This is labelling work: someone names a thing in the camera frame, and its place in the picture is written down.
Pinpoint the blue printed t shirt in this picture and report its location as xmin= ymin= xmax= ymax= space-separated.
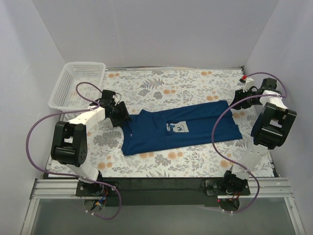
xmin=121 ymin=100 xmax=242 ymax=156

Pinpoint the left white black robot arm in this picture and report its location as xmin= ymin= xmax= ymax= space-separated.
xmin=51 ymin=90 xmax=131 ymax=196

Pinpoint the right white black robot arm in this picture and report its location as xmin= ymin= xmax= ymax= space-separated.
xmin=221 ymin=76 xmax=297 ymax=195

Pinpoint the floral patterned table mat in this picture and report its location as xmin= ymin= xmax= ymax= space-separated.
xmin=48 ymin=68 xmax=277 ymax=179

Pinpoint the white plastic mesh basket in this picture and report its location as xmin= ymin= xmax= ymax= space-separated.
xmin=48 ymin=62 xmax=106 ymax=112

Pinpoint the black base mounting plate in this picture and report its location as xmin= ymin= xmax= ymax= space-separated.
xmin=75 ymin=177 xmax=237 ymax=207

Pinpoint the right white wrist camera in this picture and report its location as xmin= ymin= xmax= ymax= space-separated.
xmin=240 ymin=75 xmax=254 ymax=93

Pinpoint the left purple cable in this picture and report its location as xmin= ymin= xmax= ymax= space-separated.
xmin=26 ymin=82 xmax=122 ymax=220

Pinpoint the aluminium frame rail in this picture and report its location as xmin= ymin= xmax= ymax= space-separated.
xmin=30 ymin=178 xmax=292 ymax=199

